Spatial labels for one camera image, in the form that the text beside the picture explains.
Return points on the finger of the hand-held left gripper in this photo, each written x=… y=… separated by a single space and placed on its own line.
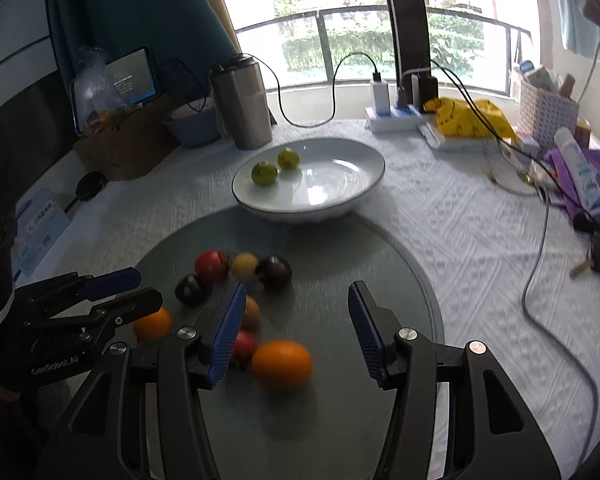
x=135 y=302
x=110 y=280

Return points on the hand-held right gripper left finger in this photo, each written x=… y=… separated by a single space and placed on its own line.
x=227 y=340

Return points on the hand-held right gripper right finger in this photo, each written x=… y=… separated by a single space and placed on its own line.
x=367 y=330

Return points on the red tomato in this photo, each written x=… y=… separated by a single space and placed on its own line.
x=245 y=345
x=211 y=266

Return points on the orange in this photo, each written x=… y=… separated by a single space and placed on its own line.
x=152 y=324
x=282 y=365

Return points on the yellow tomato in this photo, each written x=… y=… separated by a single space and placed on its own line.
x=252 y=312
x=244 y=266

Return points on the dark purple tomato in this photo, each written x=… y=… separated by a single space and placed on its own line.
x=191 y=290
x=275 y=272

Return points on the white bowl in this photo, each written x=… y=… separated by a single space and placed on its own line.
x=330 y=175

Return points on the grey round mat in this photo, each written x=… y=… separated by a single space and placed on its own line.
x=320 y=270

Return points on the blue and white booklet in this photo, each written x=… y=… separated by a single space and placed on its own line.
x=40 y=225

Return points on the black key fob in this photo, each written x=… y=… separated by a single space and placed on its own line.
x=91 y=185

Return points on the white textured tablecloth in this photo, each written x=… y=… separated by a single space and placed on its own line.
x=455 y=240

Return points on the cardboard box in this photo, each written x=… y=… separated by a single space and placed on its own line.
x=130 y=145

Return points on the green tomato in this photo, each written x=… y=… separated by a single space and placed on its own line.
x=288 y=158
x=264 y=173

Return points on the blue bowl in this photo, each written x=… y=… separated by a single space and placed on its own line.
x=190 y=127

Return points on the clear plastic bag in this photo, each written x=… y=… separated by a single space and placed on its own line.
x=92 y=85

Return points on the flat white box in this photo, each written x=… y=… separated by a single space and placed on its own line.
x=450 y=144

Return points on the white power strip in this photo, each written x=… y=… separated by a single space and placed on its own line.
x=390 y=121

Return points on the steel tumbler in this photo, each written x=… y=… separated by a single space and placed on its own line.
x=242 y=105

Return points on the yellow plastic bag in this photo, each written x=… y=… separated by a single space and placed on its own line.
x=460 y=120

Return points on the white charger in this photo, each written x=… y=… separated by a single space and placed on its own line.
x=380 y=95

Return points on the black power adapter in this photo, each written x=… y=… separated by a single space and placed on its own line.
x=427 y=91

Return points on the white tube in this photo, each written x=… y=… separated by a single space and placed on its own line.
x=580 y=170

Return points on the teal curtain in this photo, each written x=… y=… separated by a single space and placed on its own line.
x=130 y=0

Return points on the white perforated basket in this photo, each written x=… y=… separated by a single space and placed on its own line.
x=542 y=110

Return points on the balcony railing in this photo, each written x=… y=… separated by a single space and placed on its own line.
x=325 y=35

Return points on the blue cap bottle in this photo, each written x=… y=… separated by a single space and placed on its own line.
x=527 y=67

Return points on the black window post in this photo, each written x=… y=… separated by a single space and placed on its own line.
x=405 y=20

